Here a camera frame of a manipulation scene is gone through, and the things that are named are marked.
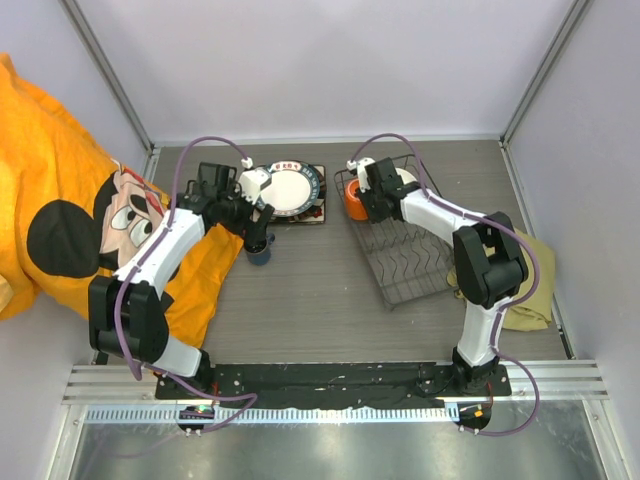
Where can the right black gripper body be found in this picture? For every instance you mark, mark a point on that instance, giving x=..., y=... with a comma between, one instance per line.
x=372, y=196

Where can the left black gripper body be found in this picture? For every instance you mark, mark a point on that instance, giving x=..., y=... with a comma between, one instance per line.
x=236, y=213

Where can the left aluminium frame post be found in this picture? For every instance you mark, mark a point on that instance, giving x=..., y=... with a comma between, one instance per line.
x=98, y=56

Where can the square floral plate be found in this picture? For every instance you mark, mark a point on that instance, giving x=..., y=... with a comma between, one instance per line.
x=300, y=220

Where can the orange cartoon mouse cloth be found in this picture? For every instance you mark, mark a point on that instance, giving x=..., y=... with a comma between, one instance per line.
x=70, y=213

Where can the slotted white cable duct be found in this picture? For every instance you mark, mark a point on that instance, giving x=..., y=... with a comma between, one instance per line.
x=193, y=415

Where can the orange mug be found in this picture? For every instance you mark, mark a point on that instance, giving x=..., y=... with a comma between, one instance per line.
x=354, y=207

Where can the brown rimmed round plate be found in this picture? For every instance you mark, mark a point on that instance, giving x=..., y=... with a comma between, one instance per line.
x=320, y=200

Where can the right aluminium frame post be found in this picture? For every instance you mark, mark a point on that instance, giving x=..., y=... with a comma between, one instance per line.
x=571, y=21

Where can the green rimmed white plate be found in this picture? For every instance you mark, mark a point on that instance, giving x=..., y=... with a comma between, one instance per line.
x=295, y=187

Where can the small blue cup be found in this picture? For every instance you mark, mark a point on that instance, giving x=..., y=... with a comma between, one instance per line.
x=260, y=254

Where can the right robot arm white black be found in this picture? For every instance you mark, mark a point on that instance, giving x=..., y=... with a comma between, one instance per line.
x=488, y=260

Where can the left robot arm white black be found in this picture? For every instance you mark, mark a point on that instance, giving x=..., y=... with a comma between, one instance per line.
x=126, y=318

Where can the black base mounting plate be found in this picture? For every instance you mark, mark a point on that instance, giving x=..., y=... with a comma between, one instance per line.
x=338, y=386

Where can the white ribbed bowl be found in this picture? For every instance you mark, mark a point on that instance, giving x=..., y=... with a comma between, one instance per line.
x=406, y=177

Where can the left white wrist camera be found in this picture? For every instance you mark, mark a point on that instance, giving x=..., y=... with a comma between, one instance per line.
x=252, y=181

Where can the aluminium frame post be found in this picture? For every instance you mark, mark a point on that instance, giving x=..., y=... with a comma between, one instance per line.
x=571, y=21
x=98, y=56

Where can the black wire dish rack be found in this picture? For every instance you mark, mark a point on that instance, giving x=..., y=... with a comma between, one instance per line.
x=407, y=262

